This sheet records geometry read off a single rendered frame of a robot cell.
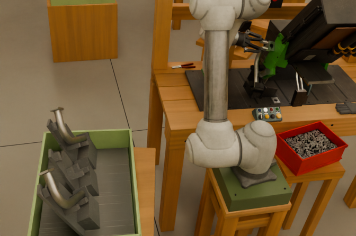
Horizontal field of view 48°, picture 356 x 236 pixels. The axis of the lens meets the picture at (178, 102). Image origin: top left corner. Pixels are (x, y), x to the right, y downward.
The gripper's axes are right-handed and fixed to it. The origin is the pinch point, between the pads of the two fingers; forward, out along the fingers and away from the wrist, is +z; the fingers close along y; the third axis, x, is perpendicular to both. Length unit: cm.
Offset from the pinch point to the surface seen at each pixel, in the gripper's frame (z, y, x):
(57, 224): -103, -103, -13
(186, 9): -40, 22, 28
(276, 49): 4.2, -2.4, -4.6
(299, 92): 20.8, -24.5, -5.1
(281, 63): 8.7, -9.7, -3.6
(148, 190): -62, -86, -3
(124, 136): -74, -62, 7
